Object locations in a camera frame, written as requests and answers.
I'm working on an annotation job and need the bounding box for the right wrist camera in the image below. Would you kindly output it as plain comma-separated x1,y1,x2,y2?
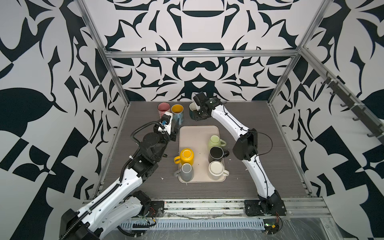
193,92,209,107

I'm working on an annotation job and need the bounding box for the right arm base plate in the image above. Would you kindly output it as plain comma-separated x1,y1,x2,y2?
244,200,287,217

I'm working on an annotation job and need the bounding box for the white cable duct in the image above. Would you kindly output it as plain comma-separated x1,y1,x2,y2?
120,219,265,231

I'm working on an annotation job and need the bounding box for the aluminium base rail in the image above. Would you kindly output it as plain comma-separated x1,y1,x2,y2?
148,197,332,220

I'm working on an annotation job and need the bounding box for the green light controller board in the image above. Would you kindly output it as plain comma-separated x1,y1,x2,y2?
264,219,283,236

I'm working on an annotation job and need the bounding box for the beige serving tray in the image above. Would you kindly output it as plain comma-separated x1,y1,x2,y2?
179,126,226,184

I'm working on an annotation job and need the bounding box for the pink floral mug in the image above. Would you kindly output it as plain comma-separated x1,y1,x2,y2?
158,102,171,118

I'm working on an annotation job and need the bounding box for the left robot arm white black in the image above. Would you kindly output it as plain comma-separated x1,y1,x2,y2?
59,120,180,240

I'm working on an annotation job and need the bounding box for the light blue mug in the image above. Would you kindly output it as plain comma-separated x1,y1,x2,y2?
171,104,184,126

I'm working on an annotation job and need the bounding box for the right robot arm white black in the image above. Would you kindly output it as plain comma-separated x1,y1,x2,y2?
192,100,287,216

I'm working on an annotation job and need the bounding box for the dark green mug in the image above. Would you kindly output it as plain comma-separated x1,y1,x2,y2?
189,102,198,121

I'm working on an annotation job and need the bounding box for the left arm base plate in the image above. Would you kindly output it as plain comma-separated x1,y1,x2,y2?
147,201,165,218

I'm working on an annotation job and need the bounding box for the wall hook rail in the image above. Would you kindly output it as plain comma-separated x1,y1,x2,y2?
320,72,384,145

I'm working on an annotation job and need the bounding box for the light green mug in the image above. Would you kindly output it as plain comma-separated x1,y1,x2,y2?
208,135,227,150

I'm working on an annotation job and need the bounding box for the white mug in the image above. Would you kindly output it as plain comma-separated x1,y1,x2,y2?
209,161,230,181

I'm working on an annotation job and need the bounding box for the grey mug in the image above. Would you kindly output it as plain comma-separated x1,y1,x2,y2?
174,163,194,183

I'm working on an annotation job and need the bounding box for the black mug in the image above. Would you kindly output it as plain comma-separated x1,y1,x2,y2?
209,146,230,163

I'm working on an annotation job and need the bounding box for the yellow mug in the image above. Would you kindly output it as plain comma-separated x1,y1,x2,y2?
174,149,194,166

